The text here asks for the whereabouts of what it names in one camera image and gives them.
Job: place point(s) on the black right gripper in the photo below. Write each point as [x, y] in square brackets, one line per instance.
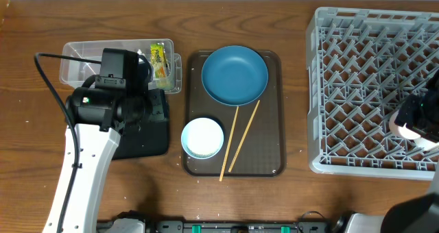
[405, 114]

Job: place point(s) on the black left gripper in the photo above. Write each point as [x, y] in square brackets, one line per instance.
[167, 105]

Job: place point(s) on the pink cup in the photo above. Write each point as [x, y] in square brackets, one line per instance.
[399, 131]

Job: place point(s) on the white tissue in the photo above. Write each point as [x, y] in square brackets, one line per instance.
[142, 58]

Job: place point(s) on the green yellow snack wrapper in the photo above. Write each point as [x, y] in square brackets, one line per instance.
[159, 63]

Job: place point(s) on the blue plate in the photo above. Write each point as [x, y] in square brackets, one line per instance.
[234, 75]

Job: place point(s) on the wooden chopstick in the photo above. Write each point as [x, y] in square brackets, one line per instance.
[243, 137]
[228, 145]

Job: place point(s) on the white green cup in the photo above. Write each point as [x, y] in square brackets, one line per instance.
[427, 145]

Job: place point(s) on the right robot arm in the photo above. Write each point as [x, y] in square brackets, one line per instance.
[416, 215]

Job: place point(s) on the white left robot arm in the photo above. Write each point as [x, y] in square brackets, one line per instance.
[87, 157]

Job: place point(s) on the clear plastic waste bin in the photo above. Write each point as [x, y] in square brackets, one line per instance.
[74, 73]

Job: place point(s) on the grey dishwasher rack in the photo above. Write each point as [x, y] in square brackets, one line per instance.
[362, 64]

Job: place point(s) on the black plastic tray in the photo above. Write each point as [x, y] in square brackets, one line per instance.
[150, 136]

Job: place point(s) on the light blue small bowl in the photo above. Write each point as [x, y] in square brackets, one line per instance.
[202, 138]

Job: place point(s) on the brown serving tray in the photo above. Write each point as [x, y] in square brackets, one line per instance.
[263, 151]

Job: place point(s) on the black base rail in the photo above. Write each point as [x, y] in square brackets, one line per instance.
[310, 222]

